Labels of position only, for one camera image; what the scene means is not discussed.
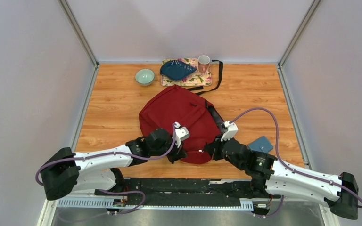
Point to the floral tray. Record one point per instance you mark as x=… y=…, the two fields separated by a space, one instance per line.
x=195 y=79

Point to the red backpack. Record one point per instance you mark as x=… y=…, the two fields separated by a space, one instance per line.
x=189 y=109

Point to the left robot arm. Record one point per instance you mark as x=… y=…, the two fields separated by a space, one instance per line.
x=67 y=172

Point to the light green bowl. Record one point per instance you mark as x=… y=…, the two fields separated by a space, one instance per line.
x=144 y=77

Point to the dark blue leaf plate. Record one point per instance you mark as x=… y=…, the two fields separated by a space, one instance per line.
x=176 y=70

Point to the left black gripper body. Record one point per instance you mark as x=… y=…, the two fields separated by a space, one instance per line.
x=155 y=152

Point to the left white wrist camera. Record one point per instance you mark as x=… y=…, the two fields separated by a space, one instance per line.
x=179 y=134

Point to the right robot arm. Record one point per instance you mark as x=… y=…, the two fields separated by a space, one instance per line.
x=272 y=177

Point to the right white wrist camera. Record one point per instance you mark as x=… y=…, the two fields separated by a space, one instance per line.
x=229 y=130

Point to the blue wallet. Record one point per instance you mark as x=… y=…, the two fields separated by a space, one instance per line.
x=262 y=144

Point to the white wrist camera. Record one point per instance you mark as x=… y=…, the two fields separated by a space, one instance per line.
x=229 y=130
x=179 y=134

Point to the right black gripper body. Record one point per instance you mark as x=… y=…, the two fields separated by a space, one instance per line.
x=218 y=153

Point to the pink mug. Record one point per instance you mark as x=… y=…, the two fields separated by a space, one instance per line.
x=203 y=63

